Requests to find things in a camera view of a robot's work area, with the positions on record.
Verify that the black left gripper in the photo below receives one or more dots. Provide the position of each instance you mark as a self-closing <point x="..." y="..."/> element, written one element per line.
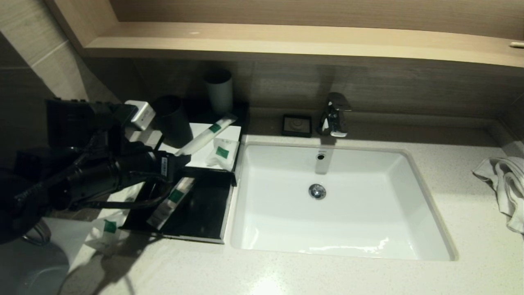
<point x="151" y="170"/>

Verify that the long white toothbrush packet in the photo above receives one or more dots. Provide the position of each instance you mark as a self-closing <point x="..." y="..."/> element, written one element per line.
<point x="204" y="137"/>
<point x="131" y="192"/>

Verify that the black glossy drawer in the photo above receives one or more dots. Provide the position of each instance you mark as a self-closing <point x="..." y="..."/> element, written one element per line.
<point x="204" y="213"/>

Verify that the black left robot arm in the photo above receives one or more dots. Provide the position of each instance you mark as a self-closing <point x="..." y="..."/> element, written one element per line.
<point x="73" y="119"/>

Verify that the long beige toothbrush packet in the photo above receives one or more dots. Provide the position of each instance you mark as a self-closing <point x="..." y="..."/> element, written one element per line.
<point x="178" y="193"/>

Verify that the black cup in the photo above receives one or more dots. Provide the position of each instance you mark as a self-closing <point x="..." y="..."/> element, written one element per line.
<point x="176" y="123"/>

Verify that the small white green-label sachet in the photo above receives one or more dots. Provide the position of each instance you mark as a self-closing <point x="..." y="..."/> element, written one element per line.
<point x="223" y="153"/>
<point x="109" y="233"/>

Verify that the grey cup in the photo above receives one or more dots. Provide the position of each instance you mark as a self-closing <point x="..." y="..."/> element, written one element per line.
<point x="219" y="94"/>

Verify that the black glossy tray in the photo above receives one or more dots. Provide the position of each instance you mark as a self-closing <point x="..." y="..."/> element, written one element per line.
<point x="239" y="108"/>

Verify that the black square soap dish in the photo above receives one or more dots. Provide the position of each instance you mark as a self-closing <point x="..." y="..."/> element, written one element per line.
<point x="297" y="126"/>

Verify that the chrome drain plug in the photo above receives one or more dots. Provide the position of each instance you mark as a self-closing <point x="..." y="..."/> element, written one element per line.
<point x="317" y="191"/>

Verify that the chrome faucet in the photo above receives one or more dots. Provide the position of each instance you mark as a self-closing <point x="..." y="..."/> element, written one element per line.
<point x="333" y="119"/>

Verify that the light wooden shelf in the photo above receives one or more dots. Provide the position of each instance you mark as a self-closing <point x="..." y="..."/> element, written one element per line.
<point x="286" y="41"/>

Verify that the white ceramic sink basin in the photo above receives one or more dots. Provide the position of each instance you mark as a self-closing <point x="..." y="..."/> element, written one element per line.
<point x="348" y="221"/>

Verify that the white towel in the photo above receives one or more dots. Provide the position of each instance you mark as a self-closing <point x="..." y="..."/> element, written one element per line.
<point x="505" y="184"/>

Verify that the small pale object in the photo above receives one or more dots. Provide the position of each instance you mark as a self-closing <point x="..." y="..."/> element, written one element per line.
<point x="516" y="45"/>

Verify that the small white rectangular block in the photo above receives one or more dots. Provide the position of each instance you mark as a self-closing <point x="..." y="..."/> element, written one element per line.
<point x="143" y="114"/>

